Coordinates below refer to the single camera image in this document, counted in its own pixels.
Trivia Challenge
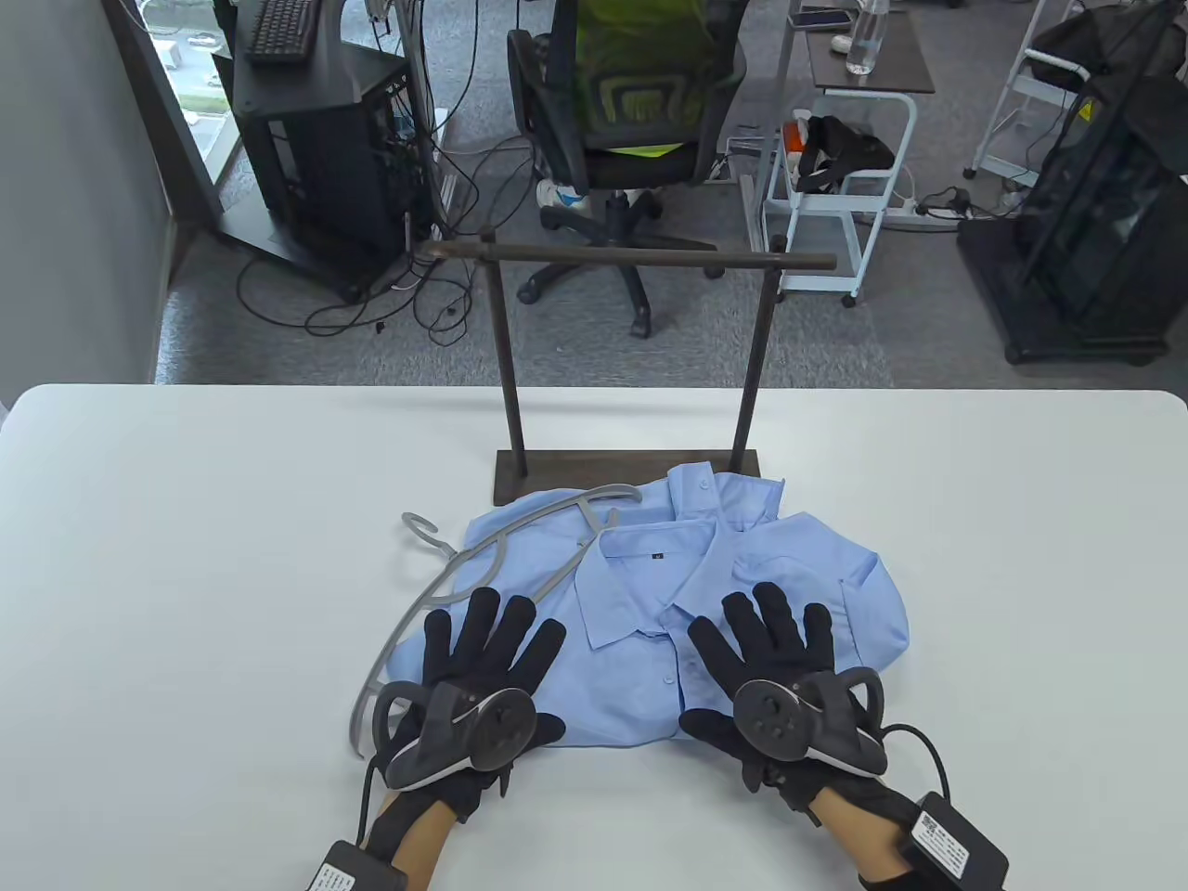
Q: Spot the person's left hand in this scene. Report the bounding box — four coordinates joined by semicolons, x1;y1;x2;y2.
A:
371;587;569;827

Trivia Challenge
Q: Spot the person's right hand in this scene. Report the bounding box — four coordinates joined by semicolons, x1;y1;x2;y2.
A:
679;582;899;825

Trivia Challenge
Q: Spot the light blue long-sleeve shirt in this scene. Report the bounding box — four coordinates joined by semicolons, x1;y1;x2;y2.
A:
385;461;910;749

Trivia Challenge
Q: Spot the grey plastic hanger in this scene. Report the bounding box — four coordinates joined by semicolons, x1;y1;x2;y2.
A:
350;484;643;759

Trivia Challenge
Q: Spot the person's left forearm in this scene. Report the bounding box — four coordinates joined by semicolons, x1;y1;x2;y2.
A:
367;796;462;891

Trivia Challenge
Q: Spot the person's right forearm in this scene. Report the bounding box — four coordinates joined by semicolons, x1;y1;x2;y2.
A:
817;778;940;891

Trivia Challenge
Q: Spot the black right hand controller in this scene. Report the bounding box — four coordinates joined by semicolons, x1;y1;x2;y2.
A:
733;668;890;776

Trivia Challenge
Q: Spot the black hand controller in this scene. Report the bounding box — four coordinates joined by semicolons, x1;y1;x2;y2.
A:
373;680;537;792
733;668;890;776

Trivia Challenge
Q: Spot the black left hand controller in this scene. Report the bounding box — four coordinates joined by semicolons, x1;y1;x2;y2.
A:
373;680;537;792

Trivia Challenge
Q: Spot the dark wooden clothes rack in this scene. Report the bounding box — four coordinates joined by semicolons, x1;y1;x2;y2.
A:
420;232;839;505

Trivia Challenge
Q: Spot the black left wrist sensor box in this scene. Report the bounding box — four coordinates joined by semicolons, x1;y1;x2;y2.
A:
304;840;409;891

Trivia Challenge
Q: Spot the black wrist sensor box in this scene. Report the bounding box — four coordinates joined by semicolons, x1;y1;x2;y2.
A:
304;840;409;891
896;792;1010;891

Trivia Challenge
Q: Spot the black right wrist sensor box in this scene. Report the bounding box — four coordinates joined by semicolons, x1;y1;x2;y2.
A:
896;792;1010;891

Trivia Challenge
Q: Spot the white rolling cart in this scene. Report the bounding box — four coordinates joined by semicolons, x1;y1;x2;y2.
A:
761;90;920;309

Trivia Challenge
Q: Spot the white power strip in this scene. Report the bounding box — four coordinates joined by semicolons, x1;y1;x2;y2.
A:
854;193;962;229

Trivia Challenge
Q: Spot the black green mesh office chair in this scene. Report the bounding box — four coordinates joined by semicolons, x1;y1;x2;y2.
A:
507;0;749;340

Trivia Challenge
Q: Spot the black computer workstation cart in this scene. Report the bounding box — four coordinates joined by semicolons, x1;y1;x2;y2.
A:
212;0;437;303

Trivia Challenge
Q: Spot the black cage cabinet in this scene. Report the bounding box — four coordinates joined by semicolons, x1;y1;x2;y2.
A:
956;0;1188;366

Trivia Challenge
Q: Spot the brown side table top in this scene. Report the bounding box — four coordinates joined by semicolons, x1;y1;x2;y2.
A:
806;9;936;94

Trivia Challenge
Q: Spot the clear water bottle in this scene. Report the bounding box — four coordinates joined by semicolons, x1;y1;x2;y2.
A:
845;0;890;77

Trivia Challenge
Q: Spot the white step rack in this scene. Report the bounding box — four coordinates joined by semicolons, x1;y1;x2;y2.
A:
963;0;1091;187

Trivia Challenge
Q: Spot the black keyboard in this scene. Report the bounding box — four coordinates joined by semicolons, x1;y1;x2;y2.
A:
243;0;321;66

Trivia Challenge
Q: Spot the black bag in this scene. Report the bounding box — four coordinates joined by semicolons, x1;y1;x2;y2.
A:
1030;5;1161;94

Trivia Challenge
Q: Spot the black left sensor cable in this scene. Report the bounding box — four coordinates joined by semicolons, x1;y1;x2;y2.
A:
355;755;386;846

